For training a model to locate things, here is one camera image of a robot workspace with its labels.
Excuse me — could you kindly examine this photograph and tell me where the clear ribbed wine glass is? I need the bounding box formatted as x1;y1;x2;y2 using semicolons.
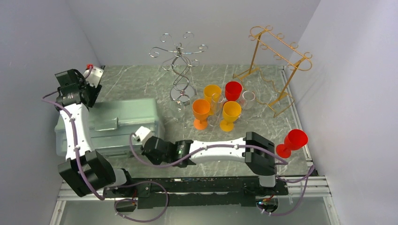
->
170;100;185;122

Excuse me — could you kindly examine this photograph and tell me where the orange plastic goblet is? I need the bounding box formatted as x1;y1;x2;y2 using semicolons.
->
220;101;242;132
192;99;211;130
203;84;222;115

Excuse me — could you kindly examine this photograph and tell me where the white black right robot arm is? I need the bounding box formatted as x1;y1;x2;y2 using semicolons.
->
172;132;277;195

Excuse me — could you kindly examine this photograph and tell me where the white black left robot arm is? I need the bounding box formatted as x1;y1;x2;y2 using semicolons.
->
55;65;135;197

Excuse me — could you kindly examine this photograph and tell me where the chrome wine glass rack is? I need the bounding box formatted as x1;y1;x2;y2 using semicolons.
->
149;31;208;106

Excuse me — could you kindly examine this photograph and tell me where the clear wine glass centre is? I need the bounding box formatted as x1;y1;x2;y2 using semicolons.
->
207;93;224;127

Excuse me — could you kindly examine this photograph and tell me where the clear wine glass right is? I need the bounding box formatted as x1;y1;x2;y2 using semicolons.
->
239;90;255;110

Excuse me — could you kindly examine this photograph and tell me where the gold wine glass rack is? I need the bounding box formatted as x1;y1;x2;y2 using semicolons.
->
232;25;313;118

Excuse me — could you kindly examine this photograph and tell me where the green plastic storage box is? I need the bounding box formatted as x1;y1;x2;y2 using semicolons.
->
54;98;165;159

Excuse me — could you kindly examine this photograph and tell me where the orange plastic goblet back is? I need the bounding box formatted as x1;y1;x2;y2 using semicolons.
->
203;84;222;115

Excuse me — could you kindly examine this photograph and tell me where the red plastic goblet back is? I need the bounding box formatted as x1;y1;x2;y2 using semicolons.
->
225;81;243;101

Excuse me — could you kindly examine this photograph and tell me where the red plastic goblet lying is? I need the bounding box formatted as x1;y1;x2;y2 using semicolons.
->
276;129;308;158

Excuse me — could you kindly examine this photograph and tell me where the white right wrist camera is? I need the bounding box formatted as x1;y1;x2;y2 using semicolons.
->
133;126;153;146

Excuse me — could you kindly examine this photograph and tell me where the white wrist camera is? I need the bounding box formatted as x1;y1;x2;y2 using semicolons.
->
133;126;153;146
83;64;104;88

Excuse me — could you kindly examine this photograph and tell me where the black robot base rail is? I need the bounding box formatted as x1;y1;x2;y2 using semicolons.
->
104;176;289;209

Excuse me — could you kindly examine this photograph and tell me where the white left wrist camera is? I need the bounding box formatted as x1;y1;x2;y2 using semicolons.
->
83;64;104;88

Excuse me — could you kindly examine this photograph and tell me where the aluminium frame rail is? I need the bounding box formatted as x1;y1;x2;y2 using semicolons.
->
50;176;341;225

